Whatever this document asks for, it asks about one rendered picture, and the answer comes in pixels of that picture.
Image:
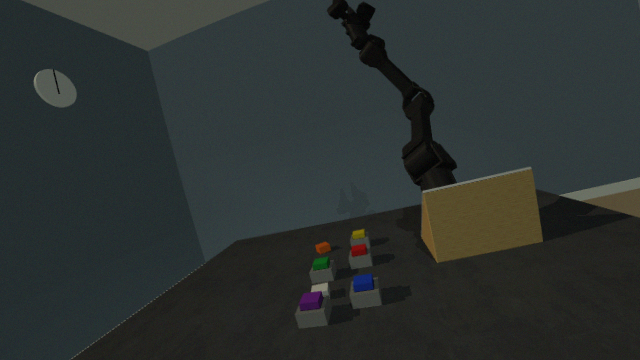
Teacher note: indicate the red button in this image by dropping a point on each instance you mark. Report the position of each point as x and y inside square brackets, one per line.
[360, 257]

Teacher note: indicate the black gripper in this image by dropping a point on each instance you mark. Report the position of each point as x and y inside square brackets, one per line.
[338, 9]

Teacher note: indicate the purple button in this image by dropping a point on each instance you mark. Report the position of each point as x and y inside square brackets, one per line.
[314, 310]

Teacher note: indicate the yellow button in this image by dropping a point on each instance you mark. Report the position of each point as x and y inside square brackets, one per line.
[360, 238]

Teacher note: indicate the blue button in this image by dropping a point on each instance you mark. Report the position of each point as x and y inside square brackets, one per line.
[365, 292]

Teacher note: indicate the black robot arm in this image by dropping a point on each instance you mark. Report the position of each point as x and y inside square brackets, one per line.
[426, 162]

